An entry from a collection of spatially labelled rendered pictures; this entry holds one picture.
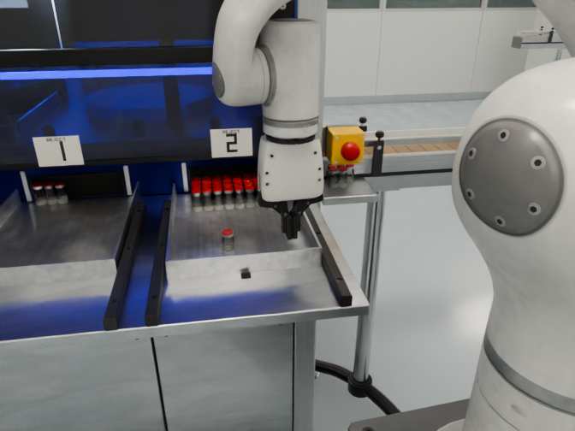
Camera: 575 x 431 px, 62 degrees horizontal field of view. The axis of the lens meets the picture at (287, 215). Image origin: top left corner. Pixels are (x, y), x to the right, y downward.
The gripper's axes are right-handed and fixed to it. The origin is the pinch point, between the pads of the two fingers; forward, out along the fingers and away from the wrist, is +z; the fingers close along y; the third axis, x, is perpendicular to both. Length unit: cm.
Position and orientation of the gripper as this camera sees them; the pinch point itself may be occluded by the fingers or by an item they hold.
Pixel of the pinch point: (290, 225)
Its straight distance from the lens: 79.3
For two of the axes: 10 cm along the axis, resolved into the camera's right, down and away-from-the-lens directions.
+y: -9.8, 1.0, -1.9
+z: 0.0, 9.0, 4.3
